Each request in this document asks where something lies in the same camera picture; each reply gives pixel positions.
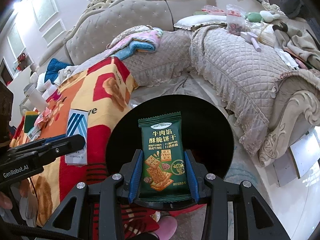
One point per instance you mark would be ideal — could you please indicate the green biscuit packet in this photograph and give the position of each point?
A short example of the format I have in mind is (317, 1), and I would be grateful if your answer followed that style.
(162, 155)

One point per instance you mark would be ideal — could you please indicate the blue folded towel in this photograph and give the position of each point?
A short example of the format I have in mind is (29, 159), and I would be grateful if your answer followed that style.
(140, 48)

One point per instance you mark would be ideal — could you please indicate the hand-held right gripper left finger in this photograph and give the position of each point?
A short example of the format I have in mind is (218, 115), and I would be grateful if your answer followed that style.
(136, 177)

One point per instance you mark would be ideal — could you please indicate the straw whisk broom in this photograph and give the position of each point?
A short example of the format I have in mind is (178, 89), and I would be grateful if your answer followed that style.
(266, 37)

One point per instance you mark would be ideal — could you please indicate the green white plush toy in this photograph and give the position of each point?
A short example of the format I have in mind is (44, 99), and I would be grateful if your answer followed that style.
(253, 17)

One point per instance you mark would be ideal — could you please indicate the person's left hand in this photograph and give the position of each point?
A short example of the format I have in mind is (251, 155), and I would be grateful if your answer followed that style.
(5, 200)

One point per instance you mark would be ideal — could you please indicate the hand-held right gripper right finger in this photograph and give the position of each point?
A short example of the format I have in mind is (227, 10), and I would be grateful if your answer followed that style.
(192, 177)

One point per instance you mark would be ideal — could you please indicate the white pill bottle pink label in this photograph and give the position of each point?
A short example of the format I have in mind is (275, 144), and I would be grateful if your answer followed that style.
(50, 88)

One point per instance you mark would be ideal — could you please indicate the white box with blue stripes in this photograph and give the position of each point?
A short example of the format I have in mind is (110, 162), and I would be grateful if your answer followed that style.
(76, 122)

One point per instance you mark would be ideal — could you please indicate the beige folded blanket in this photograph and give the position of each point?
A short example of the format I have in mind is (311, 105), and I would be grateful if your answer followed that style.
(135, 29)

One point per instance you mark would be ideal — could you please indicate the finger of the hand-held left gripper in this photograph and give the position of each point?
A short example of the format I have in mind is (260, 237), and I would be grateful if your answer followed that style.
(67, 145)
(45, 141)

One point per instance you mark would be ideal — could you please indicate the black trash bin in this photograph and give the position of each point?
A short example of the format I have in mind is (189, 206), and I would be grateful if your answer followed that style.
(200, 120)

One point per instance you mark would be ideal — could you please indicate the clear plastic snack bag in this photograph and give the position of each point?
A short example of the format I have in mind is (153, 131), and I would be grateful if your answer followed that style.
(235, 20)

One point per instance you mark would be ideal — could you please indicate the white cushion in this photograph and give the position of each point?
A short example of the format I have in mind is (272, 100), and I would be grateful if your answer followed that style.
(200, 20)

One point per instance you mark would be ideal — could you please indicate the purple toy hammer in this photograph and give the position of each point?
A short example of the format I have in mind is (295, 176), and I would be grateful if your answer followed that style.
(250, 38)

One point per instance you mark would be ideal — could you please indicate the small black object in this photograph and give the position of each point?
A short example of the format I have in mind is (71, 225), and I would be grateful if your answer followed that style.
(280, 27)

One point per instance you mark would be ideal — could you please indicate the dark jacket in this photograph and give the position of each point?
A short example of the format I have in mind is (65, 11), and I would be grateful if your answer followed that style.
(291, 7)

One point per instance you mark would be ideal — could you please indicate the beige tufted sofa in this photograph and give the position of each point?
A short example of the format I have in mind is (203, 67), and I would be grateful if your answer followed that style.
(140, 12)

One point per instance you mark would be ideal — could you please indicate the orange red printed blanket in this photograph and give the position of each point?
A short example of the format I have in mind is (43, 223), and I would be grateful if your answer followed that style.
(110, 85)

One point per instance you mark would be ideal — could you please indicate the small white green packet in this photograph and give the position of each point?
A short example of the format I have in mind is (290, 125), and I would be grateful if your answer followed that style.
(33, 133)

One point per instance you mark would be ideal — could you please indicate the blue cloth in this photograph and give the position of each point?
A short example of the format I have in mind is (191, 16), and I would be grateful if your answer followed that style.
(56, 68)

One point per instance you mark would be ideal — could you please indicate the pile of beige clothes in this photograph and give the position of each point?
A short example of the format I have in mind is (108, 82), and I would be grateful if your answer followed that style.
(297, 45)

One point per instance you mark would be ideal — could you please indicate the pink slipper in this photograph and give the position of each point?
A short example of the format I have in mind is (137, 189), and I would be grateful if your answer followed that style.
(166, 227)

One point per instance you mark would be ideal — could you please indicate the pink patterned bag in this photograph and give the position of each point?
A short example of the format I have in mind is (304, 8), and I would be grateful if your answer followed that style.
(212, 9)

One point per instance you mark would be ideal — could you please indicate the white thermos bottle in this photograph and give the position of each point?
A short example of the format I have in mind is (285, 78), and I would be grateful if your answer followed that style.
(37, 98)

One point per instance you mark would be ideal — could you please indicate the white board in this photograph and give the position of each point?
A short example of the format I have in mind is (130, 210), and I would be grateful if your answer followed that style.
(303, 152)

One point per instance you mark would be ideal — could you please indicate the small pink packet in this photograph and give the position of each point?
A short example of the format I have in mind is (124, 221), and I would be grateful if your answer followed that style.
(43, 117)

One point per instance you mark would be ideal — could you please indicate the pink folded towel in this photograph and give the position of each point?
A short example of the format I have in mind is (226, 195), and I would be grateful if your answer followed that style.
(140, 38)

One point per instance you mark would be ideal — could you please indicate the yellow green scouring sponge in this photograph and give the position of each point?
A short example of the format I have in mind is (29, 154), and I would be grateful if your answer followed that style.
(30, 117)

